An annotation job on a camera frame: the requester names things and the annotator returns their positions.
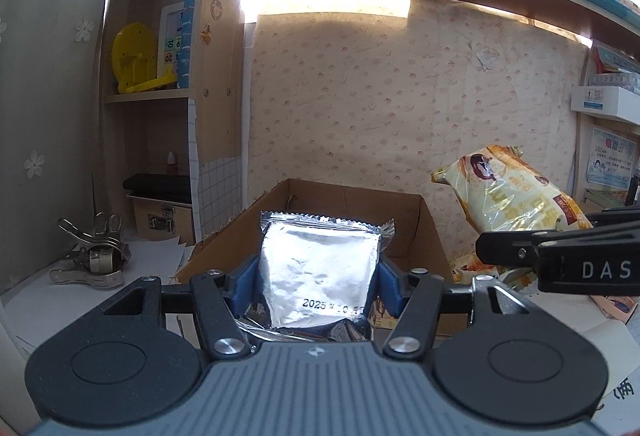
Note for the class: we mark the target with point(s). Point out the bunch of metal clips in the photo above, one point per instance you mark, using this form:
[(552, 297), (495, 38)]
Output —
[(95, 256)]

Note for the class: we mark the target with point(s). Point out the grid-patterned white desktop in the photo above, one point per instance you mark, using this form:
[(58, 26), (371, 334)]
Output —
[(40, 311)]

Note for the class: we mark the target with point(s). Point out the white sheet with black writing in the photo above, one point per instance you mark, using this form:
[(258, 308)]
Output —
[(625, 416)]

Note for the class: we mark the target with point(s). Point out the round cartoon sticker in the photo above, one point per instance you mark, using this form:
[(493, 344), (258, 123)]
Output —
[(216, 8)]

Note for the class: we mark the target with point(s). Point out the grey floral curtain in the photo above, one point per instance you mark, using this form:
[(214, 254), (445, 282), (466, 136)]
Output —
[(50, 90)]

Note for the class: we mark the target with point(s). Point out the white framed number calendar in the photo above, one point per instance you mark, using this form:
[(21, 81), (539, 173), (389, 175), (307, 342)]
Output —
[(170, 45)]

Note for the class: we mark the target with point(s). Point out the wooden desk hutch shelves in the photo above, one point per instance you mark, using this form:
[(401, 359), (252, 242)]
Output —
[(220, 115)]

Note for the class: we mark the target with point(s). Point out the yellow plastic toy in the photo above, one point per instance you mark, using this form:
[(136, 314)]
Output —
[(137, 58)]

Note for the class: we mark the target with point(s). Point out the large yellow bread packet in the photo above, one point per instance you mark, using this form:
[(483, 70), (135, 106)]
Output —
[(510, 196)]

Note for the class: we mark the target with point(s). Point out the white cardboard box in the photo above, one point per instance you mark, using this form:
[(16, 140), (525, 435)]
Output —
[(605, 105)]

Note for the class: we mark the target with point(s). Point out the wooden box with metal latch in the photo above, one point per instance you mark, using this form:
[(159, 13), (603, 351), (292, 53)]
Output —
[(160, 221)]

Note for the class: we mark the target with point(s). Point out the orange cartoon sticker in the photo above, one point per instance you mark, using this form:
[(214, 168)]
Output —
[(206, 35)]

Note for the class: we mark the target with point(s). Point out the plain white paper sheet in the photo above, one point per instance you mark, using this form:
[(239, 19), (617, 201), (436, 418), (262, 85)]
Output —
[(600, 336)]

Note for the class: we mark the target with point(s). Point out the pink smartwatch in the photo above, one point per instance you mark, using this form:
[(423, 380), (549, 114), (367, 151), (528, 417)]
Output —
[(617, 307)]

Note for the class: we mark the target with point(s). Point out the silver foil packet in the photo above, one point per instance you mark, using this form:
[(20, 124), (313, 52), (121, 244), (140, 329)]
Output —
[(320, 266)]

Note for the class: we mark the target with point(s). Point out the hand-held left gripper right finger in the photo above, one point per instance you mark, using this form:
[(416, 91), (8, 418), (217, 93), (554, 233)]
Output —
[(389, 288)]

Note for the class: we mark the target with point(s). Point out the clear tape scrap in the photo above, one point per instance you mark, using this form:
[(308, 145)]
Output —
[(486, 58)]

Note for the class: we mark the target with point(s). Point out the loose white paper sheet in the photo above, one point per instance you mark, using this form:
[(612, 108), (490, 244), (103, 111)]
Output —
[(150, 256)]

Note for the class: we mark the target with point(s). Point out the blue striped card stack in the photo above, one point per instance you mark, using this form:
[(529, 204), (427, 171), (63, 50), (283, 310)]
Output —
[(189, 15)]

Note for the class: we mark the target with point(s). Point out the blue cartoon paper poster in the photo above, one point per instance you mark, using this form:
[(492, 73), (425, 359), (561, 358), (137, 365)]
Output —
[(610, 158)]

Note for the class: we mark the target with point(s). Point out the clear blister tray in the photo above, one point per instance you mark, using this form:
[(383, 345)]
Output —
[(615, 79)]

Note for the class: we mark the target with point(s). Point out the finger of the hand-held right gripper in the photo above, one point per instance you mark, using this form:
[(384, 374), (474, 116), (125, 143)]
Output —
[(615, 216), (505, 248)]

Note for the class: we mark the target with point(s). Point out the dark spray bottle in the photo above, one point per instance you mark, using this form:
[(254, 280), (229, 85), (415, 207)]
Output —
[(634, 191)]

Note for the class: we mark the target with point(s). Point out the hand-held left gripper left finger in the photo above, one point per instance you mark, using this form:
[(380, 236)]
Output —
[(245, 283)]

